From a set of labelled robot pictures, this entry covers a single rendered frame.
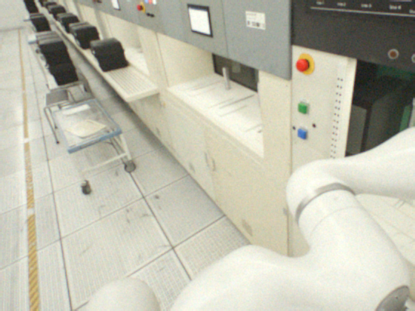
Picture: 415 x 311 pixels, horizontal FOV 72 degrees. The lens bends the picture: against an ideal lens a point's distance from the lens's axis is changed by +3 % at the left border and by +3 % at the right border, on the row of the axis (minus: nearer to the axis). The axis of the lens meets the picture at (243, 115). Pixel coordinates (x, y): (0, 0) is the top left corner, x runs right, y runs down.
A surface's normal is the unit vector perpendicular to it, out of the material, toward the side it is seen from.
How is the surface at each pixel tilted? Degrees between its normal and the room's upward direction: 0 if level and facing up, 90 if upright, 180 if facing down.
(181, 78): 90
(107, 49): 86
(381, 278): 39
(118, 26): 90
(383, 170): 64
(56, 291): 0
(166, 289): 0
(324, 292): 58
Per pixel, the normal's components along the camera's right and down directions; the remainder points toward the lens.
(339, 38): -0.81, 0.34
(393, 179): -0.53, 0.34
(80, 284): -0.08, -0.87
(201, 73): 0.59, 0.35
